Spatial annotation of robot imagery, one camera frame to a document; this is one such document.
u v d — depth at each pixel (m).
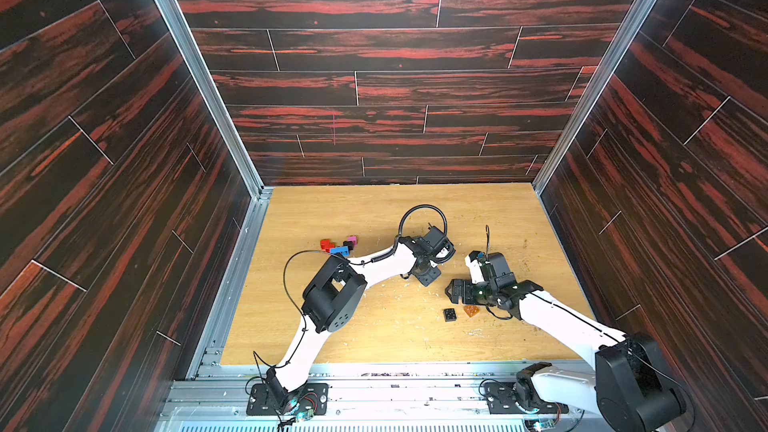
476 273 0.74
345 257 0.57
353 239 1.03
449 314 0.86
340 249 1.01
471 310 0.87
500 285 0.67
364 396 0.76
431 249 0.75
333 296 0.54
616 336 0.45
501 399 0.73
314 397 0.73
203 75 0.84
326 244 1.02
